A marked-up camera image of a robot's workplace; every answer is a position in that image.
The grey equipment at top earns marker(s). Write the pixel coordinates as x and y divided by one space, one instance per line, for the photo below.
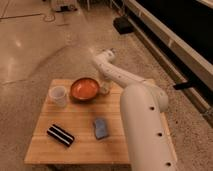
63 5

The black object on floor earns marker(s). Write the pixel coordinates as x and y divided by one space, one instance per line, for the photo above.
122 25

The white plastic bottle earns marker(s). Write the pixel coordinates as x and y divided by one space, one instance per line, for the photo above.
105 87

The clear plastic cup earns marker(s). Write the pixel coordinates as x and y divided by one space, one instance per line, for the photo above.
58 95

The black white striped box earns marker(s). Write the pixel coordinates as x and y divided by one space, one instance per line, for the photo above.
61 135

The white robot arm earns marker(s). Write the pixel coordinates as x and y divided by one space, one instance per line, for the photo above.
141 105

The orange ceramic bowl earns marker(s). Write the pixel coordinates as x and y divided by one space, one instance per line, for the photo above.
84 89

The black bracket on bench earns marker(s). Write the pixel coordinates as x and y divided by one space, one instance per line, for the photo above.
184 85

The wooden folding table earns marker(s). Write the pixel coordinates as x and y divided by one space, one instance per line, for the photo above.
77 119

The long white black bench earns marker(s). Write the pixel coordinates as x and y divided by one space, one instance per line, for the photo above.
180 35

